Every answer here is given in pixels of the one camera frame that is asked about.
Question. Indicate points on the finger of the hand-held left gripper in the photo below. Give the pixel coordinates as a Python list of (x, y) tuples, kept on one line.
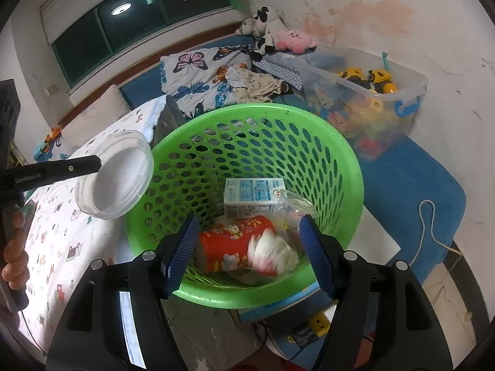
[(73, 168)]

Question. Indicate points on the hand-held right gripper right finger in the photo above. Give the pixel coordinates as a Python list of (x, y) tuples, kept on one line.
[(319, 255)]

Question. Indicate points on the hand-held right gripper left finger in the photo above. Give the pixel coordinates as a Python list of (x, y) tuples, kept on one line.
[(181, 255)]

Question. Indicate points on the clear plastic bowl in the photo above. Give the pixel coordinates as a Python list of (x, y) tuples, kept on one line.
[(120, 177)]

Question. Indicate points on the red printed snack tub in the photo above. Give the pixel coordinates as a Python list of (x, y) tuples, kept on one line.
[(228, 243)]

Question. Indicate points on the white red wrapper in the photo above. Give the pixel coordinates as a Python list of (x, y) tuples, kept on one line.
[(270, 251)]

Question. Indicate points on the clear pink plastic bag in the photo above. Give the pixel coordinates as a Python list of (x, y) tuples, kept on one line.
[(297, 205)]

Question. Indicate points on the blue white milk carton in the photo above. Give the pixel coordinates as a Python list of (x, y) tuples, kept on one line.
[(251, 195)]

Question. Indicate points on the green plastic mesh basket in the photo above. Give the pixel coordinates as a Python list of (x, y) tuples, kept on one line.
[(247, 111)]

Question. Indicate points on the person's left hand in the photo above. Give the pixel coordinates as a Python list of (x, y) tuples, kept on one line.
[(15, 259)]

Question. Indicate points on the orange blue toy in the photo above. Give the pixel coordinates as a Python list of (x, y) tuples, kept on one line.
[(50, 139)]

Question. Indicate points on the printed white bed sheet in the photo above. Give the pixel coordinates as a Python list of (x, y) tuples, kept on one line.
[(58, 220)]

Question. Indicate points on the white pillow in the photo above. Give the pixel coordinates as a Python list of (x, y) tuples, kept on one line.
[(96, 116)]

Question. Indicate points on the white plug adapter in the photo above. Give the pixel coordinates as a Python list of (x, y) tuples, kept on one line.
[(330, 313)]

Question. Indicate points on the yellow power strip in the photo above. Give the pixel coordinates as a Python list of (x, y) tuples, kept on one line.
[(319, 322)]

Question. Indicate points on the blue white book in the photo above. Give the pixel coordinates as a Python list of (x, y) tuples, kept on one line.
[(270, 310)]

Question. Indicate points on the grey foam floor mat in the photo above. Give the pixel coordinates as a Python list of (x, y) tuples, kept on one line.
[(209, 336)]

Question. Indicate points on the blue padded mat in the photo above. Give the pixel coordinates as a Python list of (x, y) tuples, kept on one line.
[(406, 201)]

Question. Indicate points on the pile of colourful toys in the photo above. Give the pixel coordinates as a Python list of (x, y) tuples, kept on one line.
[(367, 123)]

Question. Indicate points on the butterfly print pillow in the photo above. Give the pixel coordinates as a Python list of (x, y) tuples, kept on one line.
[(193, 77)]

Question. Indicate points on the green framed window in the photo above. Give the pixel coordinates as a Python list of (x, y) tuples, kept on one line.
[(135, 27)]

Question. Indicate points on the cream patterned garment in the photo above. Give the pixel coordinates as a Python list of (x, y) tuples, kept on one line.
[(257, 85)]

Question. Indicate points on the yellow toy truck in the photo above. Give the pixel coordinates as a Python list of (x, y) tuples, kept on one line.
[(352, 76), (383, 81)]

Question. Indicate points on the clear plastic storage box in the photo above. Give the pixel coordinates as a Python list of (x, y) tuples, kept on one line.
[(332, 70)]

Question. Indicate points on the blue checkered cloth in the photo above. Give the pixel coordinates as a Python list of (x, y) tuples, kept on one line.
[(282, 67)]

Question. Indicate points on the teal plastic stick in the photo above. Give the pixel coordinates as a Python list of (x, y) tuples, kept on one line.
[(385, 61)]

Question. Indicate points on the pink plush toy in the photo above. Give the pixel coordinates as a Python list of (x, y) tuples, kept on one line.
[(294, 38)]

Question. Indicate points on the grey plush toy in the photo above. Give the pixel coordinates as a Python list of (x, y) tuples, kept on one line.
[(247, 26)]

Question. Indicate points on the black white cow plush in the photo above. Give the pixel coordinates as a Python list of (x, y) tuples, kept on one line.
[(270, 27)]

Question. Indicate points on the wall socket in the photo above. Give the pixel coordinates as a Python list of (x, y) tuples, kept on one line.
[(51, 89)]

